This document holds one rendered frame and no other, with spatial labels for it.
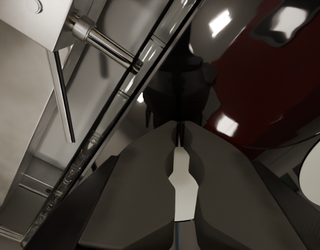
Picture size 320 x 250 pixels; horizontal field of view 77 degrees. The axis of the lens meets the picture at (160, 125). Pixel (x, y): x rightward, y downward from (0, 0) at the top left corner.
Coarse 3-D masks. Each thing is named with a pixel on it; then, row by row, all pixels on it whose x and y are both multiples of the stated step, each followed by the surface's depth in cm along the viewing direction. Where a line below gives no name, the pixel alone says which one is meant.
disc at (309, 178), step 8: (312, 152) 14; (312, 160) 15; (304, 168) 15; (312, 168) 15; (304, 176) 15; (312, 176) 15; (304, 184) 16; (312, 184) 16; (304, 192) 16; (312, 192) 16; (312, 200) 17
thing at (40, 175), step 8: (32, 160) 26; (40, 160) 26; (32, 168) 25; (40, 168) 26; (48, 168) 26; (56, 168) 27; (24, 176) 24; (32, 176) 24; (40, 176) 25; (48, 176) 25; (56, 176) 26; (24, 184) 25; (32, 184) 25; (40, 184) 25; (48, 184) 25; (48, 192) 25
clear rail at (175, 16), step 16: (176, 0) 10; (160, 16) 11; (176, 16) 10; (160, 32) 11; (176, 32) 11; (144, 48) 11; (160, 48) 11; (144, 64) 11; (128, 80) 12; (144, 80) 12; (112, 96) 13; (128, 96) 13; (112, 112) 13; (96, 128) 14; (112, 128) 14; (80, 144) 15; (96, 144) 15; (80, 160) 15; (64, 176) 16; (64, 192) 17; (48, 208) 18; (32, 224) 20
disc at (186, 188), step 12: (180, 156) 15; (180, 168) 16; (180, 180) 16; (192, 180) 16; (180, 192) 17; (192, 192) 17; (180, 204) 18; (192, 204) 18; (180, 216) 19; (192, 216) 19
